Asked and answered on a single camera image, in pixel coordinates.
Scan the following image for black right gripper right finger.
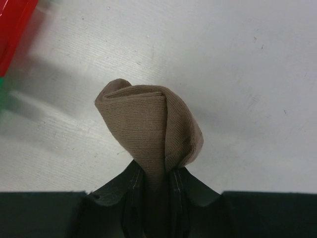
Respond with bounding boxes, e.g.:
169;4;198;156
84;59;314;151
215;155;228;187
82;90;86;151
169;168;317;238

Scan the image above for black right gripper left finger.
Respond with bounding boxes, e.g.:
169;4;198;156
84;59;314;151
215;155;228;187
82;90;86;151
0;162;144;238

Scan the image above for tan sock with striped cuff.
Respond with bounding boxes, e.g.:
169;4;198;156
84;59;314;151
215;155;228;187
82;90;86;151
95;79;204;238

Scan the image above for green plastic bin near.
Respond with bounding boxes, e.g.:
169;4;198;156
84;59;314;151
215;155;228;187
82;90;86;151
0;77;11;111

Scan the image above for red plastic bin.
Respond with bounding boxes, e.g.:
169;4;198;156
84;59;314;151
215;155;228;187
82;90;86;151
0;0;38;77

